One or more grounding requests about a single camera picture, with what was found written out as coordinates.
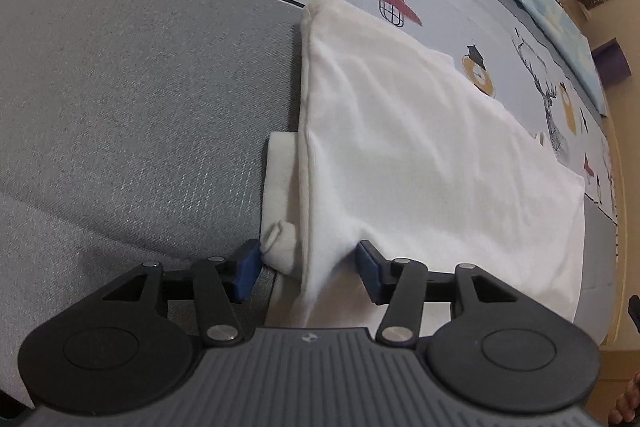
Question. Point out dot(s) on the purple box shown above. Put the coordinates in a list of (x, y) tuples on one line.
[(614, 63)]

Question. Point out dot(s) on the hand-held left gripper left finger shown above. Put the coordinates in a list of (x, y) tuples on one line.
[(247, 276)]

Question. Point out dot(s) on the wooden bed frame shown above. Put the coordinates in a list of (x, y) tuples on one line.
[(622, 207)]

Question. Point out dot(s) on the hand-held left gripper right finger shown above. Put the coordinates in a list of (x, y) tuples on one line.
[(368, 273)]

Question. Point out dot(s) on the grey mat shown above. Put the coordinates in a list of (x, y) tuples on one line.
[(125, 107)]

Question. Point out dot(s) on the white garment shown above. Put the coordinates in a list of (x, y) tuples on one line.
[(425, 157)]

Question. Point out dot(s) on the person's right hand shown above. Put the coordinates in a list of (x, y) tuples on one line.
[(627, 402)]

